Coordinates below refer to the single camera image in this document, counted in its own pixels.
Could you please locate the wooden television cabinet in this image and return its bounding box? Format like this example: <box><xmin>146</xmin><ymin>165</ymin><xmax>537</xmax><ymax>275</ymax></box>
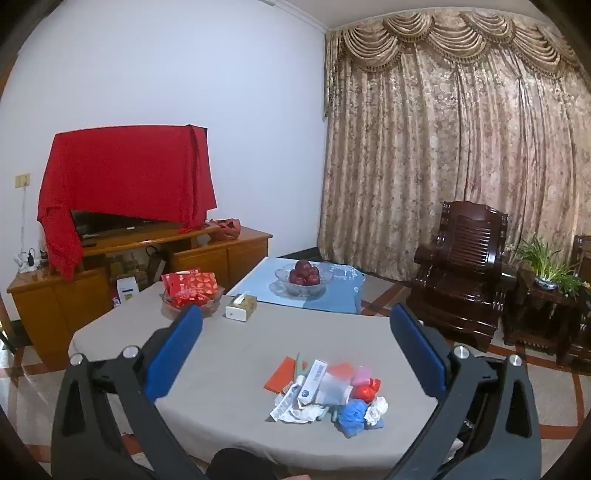
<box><xmin>7</xmin><ymin>225</ymin><xmax>273</xmax><ymax>352</ymax></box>

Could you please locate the red round packaging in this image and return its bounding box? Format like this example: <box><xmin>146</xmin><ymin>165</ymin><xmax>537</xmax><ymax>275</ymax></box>
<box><xmin>351</xmin><ymin>378</ymin><xmax>382</xmax><ymax>400</ymax></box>

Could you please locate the red bag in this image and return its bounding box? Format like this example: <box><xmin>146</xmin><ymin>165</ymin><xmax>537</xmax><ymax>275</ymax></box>
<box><xmin>205</xmin><ymin>218</ymin><xmax>242</xmax><ymax>241</ymax></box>

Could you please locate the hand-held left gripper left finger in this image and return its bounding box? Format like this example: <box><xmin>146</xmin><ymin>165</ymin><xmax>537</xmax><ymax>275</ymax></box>
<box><xmin>51</xmin><ymin>305</ymin><xmax>218</xmax><ymax>480</ymax></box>

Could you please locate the white tissue box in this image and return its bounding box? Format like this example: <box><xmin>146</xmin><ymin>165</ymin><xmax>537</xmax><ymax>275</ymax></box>
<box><xmin>225</xmin><ymin>293</ymin><xmax>258</xmax><ymax>322</ymax></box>

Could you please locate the black television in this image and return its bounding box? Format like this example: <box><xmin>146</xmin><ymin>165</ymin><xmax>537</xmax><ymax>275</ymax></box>
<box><xmin>70</xmin><ymin>210</ymin><xmax>183</xmax><ymax>241</ymax></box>

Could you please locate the glass fruit bowl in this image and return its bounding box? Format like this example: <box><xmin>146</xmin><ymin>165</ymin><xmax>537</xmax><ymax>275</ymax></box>
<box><xmin>275</xmin><ymin>261</ymin><xmax>334</xmax><ymax>296</ymax></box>

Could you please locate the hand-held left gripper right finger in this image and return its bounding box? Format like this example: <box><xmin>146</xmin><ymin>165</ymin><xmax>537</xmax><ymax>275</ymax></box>
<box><xmin>383</xmin><ymin>304</ymin><xmax>542</xmax><ymax>480</ymax></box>

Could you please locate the translucent plastic bag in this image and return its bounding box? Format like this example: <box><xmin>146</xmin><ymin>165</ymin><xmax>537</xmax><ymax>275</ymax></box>
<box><xmin>318</xmin><ymin>371</ymin><xmax>354</xmax><ymax>404</ymax></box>

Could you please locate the white carton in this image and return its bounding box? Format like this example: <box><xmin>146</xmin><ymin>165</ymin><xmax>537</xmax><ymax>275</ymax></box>
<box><xmin>116</xmin><ymin>276</ymin><xmax>139</xmax><ymax>305</ymax></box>

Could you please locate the red cloth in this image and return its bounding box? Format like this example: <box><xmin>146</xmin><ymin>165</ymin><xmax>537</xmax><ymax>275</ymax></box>
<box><xmin>37</xmin><ymin>124</ymin><xmax>219</xmax><ymax>282</ymax></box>

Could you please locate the potted green plant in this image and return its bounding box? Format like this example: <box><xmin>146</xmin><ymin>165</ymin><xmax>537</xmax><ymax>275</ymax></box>
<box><xmin>512</xmin><ymin>233</ymin><xmax>585</xmax><ymax>296</ymax></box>

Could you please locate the blue crumpled cloth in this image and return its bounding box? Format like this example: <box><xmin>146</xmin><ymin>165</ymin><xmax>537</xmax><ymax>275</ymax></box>
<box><xmin>333</xmin><ymin>398</ymin><xmax>385</xmax><ymax>437</ymax></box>

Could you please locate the white and blue box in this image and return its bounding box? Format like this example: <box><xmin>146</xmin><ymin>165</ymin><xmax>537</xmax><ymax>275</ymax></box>
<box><xmin>295</xmin><ymin>359</ymin><xmax>328</xmax><ymax>402</ymax></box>

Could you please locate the white cable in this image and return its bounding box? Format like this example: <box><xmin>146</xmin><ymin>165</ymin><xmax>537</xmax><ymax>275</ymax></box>
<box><xmin>17</xmin><ymin>187</ymin><xmax>27</xmax><ymax>259</ymax></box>

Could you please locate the dark wooden side table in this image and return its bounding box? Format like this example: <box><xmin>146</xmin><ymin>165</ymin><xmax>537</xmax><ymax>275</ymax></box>
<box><xmin>503</xmin><ymin>268</ymin><xmax>578</xmax><ymax>356</ymax></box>

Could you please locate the blue table cover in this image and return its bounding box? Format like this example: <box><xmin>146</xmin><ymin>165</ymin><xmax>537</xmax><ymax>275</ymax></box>
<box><xmin>228</xmin><ymin>256</ymin><xmax>368</xmax><ymax>315</ymax></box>

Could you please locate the dark wooden armchair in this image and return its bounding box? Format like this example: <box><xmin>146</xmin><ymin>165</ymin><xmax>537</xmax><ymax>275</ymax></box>
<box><xmin>561</xmin><ymin>235</ymin><xmax>591</xmax><ymax>370</ymax></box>
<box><xmin>406</xmin><ymin>200</ymin><xmax>518</xmax><ymax>352</ymax></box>

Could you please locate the beige patterned curtain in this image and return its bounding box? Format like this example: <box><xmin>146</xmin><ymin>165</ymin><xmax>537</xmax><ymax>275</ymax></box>
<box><xmin>318</xmin><ymin>9</ymin><xmax>591</xmax><ymax>287</ymax></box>

